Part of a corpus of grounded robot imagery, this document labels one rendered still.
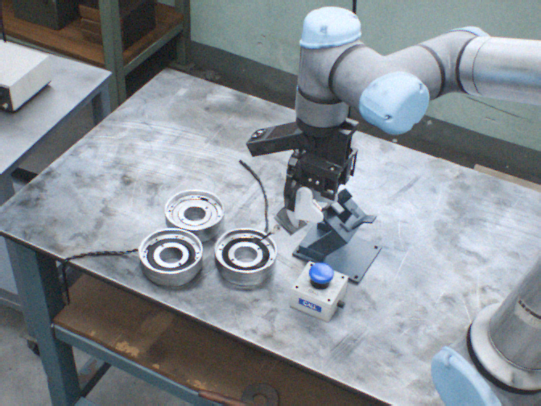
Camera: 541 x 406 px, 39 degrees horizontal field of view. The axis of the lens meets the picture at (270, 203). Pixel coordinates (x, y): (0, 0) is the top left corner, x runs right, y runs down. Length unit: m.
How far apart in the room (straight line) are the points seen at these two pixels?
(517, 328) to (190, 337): 0.80
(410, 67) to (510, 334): 0.34
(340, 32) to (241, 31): 2.15
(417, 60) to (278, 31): 2.08
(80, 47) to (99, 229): 1.67
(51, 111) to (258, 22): 1.35
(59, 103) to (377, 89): 1.12
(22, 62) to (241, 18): 1.34
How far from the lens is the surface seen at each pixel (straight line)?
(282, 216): 1.24
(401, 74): 0.96
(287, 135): 1.13
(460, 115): 2.92
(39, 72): 1.95
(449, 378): 1.00
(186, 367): 1.50
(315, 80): 1.03
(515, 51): 0.97
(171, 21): 3.15
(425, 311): 1.30
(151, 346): 1.54
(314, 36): 1.00
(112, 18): 2.77
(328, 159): 1.12
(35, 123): 1.88
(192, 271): 1.28
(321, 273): 1.22
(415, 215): 1.47
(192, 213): 1.40
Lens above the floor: 1.76
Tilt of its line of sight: 42 degrees down
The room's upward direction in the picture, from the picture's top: 4 degrees clockwise
